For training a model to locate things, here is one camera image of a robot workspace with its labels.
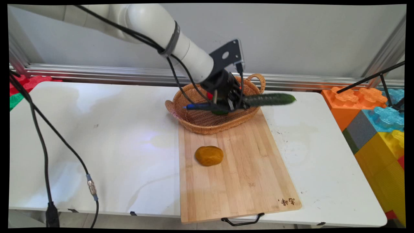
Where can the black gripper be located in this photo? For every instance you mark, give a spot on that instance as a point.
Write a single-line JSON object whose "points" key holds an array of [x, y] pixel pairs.
{"points": [[223, 84]]}

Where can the long green cucumber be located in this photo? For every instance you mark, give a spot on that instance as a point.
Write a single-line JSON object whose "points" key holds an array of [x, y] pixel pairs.
{"points": [[271, 99]]}

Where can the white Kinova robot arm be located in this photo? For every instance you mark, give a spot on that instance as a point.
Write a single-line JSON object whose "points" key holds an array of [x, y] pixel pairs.
{"points": [[145, 22]]}

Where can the green toy bell pepper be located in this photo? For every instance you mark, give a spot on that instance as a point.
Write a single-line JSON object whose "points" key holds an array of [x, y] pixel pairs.
{"points": [[220, 112]]}

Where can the red toy pepper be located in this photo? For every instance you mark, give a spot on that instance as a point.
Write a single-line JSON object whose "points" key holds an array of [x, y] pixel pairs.
{"points": [[210, 95]]}

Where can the woven wicker basket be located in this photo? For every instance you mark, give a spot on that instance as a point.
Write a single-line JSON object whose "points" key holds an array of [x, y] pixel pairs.
{"points": [[200, 121]]}

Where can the brown toy potato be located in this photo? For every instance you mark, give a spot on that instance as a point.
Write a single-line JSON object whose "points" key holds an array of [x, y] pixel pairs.
{"points": [[209, 156]]}

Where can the wooden cutting board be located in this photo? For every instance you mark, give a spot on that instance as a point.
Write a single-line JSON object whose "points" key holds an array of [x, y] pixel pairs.
{"points": [[239, 168]]}

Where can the orange giant building block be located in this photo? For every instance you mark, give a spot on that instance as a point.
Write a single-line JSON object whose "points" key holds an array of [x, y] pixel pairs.
{"points": [[346, 103]]}

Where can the grey giant building block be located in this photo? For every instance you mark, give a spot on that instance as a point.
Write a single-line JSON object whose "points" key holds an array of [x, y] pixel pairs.
{"points": [[360, 132]]}

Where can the black tripod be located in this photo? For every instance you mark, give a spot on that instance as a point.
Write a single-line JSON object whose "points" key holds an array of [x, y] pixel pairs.
{"points": [[372, 77]]}

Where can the blue giant building block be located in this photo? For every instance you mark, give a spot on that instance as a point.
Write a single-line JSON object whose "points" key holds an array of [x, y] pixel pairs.
{"points": [[389, 118]]}

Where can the yellow giant building block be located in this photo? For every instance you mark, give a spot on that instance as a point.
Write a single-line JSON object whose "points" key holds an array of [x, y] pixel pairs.
{"points": [[381, 168]]}

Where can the red block beside yellow block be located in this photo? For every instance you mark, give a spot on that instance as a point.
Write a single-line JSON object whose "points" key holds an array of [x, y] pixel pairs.
{"points": [[401, 161]]}

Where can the red giant building block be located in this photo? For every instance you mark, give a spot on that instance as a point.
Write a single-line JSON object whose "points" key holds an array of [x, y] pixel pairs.
{"points": [[30, 82]]}

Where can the green giant building block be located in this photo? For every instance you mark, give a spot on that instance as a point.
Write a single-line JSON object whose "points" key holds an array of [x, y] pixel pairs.
{"points": [[15, 101]]}

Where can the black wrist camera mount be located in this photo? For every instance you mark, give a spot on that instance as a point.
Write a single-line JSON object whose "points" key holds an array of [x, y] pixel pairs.
{"points": [[228, 56]]}

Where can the aluminium frame rail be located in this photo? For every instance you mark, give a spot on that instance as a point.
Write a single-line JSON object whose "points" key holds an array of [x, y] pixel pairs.
{"points": [[113, 73]]}

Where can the aluminium frame post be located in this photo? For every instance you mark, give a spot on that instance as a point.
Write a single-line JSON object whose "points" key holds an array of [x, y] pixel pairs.
{"points": [[385, 53]]}

